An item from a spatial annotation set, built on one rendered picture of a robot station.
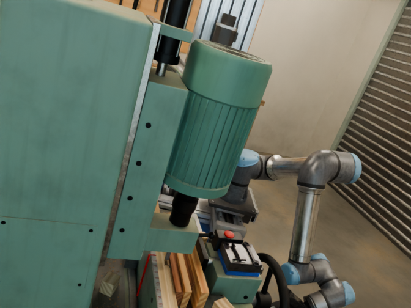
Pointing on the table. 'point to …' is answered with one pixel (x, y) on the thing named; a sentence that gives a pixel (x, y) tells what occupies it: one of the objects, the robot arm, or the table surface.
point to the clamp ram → (203, 254)
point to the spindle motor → (215, 117)
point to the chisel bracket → (170, 235)
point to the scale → (156, 280)
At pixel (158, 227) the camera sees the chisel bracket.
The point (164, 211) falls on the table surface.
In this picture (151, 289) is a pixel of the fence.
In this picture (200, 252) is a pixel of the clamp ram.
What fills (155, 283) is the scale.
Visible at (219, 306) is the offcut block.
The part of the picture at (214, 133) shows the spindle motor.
